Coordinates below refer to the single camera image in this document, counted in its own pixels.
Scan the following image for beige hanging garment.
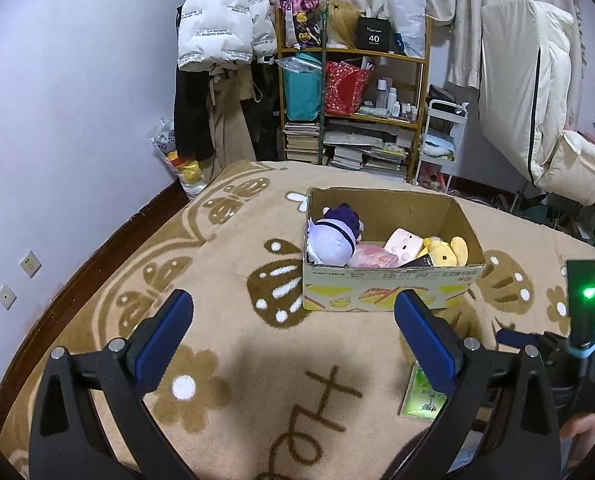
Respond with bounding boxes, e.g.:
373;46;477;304
209;65;255;170

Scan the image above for dark hanging coat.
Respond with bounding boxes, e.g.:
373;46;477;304
174;70;215;162

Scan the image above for black box marked 40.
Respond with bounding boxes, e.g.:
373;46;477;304
355;16;391;52

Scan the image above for plastic bag of toys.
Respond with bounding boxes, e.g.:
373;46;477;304
149;119;208;200

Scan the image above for white-haired purple plush doll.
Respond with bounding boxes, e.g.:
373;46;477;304
306;203;363;268

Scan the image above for yellow dog plush toy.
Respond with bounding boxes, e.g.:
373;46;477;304
418;236;469;268

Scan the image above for teal gift bag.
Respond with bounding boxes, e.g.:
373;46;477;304
277;53;322;122

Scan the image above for white plastic bag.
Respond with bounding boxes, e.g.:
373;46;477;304
387;0;427;58

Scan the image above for purple patterned bag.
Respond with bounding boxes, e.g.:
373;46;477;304
279;0;320;50

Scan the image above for red gift bag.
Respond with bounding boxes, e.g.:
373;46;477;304
325;61;372;116

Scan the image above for open cardboard box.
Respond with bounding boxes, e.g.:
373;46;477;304
303;188;485;312

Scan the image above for white wall socket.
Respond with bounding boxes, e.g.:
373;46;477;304
0;284;17;310
20;250;42;278

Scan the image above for pink plush toy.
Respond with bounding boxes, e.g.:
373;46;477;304
346;243;398;269

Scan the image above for green tissue pack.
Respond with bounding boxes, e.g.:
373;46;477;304
399;362;447;422

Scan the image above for white utility cart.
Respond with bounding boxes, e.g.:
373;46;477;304
413;99;469;193

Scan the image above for wooden bookshelf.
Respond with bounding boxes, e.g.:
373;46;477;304
303;18;433;182

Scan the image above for person's right hand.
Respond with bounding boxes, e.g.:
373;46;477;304
560;413;595;467

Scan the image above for blonde wig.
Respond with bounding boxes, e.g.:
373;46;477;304
321;0;361;49

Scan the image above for stack of books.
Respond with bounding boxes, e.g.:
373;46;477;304
282;118;415;181

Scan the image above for white puffer jacket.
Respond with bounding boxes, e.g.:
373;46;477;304
177;0;277;73

